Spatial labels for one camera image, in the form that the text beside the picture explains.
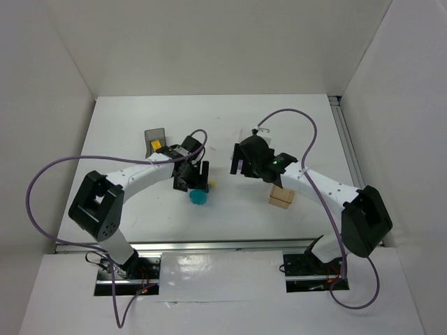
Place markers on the yellow lego brick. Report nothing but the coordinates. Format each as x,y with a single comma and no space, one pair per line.
155,145

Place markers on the clear plastic container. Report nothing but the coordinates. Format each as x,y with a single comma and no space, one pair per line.
243,134

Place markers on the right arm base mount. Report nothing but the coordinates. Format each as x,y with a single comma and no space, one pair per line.
306,273

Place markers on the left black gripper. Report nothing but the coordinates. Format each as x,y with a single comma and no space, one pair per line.
191,177

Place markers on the aluminium rail right side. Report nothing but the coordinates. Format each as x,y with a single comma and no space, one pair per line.
356,167

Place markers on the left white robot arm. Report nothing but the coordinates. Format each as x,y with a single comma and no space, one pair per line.
98,204

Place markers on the teal lego figure piece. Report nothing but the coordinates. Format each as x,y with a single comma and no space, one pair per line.
198,197

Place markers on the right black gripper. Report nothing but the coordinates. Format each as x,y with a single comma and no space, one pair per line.
241,160

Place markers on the orange tinted plastic container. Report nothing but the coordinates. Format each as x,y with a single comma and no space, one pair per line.
281,197

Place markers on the smoky grey plastic container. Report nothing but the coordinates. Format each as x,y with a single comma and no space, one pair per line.
154,139

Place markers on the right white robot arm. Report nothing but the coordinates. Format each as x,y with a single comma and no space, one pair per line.
329,193

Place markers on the aluminium rail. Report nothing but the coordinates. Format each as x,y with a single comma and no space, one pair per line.
233,245
356,167

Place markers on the aluminium rail front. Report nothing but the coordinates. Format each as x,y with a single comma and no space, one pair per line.
233,245

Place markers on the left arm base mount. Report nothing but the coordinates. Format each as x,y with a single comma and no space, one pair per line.
145,277

